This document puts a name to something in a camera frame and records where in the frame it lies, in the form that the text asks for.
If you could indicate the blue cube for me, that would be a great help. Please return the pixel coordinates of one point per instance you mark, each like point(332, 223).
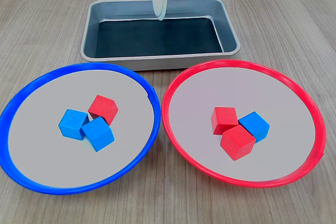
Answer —
point(71, 124)
point(97, 134)
point(256, 127)

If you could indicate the red rimmed white plate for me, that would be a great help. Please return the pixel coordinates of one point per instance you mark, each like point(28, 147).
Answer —
point(275, 142)

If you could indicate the steel tray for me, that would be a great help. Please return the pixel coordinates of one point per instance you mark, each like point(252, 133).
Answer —
point(157, 62)

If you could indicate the blue rimmed white plate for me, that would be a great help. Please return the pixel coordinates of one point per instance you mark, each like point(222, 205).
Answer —
point(52, 161)

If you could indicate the red cube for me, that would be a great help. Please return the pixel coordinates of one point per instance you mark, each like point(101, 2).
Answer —
point(236, 142)
point(223, 119)
point(102, 106)

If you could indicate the black tray mat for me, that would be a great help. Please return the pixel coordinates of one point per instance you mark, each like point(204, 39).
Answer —
point(157, 37)

